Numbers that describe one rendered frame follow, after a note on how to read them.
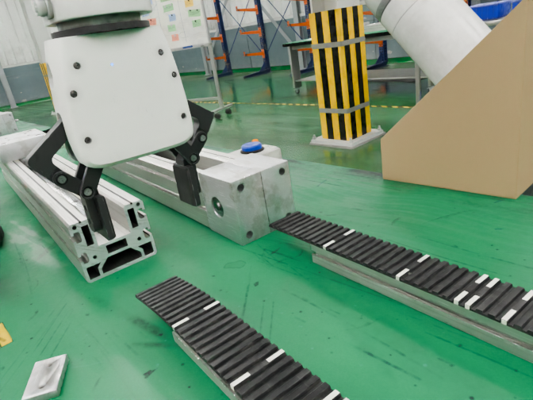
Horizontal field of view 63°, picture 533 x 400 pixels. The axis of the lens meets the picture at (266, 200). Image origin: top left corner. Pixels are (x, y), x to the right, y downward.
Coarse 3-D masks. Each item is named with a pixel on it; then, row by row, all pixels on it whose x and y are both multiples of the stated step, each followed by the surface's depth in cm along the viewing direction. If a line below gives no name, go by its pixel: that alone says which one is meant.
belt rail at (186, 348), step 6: (174, 336) 43; (180, 342) 42; (186, 348) 41; (192, 354) 40; (198, 360) 39; (204, 366) 38; (210, 372) 37; (210, 378) 38; (216, 378) 36; (222, 384) 36; (222, 390) 36; (228, 390) 35; (228, 396) 35; (234, 396) 34
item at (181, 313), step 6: (198, 300) 43; (204, 300) 43; (210, 300) 43; (186, 306) 42; (192, 306) 43; (198, 306) 42; (204, 306) 42; (174, 312) 42; (180, 312) 42; (186, 312) 42; (192, 312) 42; (162, 318) 42; (168, 318) 41; (174, 318) 41; (180, 318) 41; (168, 324) 41
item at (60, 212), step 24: (24, 168) 89; (72, 168) 83; (24, 192) 86; (48, 192) 70; (120, 192) 64; (48, 216) 66; (72, 216) 57; (120, 216) 61; (144, 216) 60; (72, 240) 56; (96, 240) 57; (120, 240) 61; (144, 240) 61; (96, 264) 58; (120, 264) 60
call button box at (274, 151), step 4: (264, 144) 86; (260, 148) 83; (264, 148) 83; (268, 148) 83; (272, 148) 82; (276, 148) 82; (280, 148) 83; (232, 152) 84; (236, 152) 84; (240, 152) 83; (244, 152) 82; (248, 152) 81; (252, 152) 81; (256, 152) 81; (260, 152) 81; (264, 152) 81; (268, 152) 81; (272, 152) 81; (276, 152) 82; (280, 152) 83; (272, 156) 82; (276, 156) 82; (280, 156) 83
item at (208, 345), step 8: (240, 320) 39; (224, 328) 38; (232, 328) 39; (240, 328) 38; (248, 328) 38; (216, 336) 38; (224, 336) 37; (232, 336) 37; (200, 344) 37; (208, 344) 37; (216, 344) 37; (200, 352) 36; (208, 352) 36
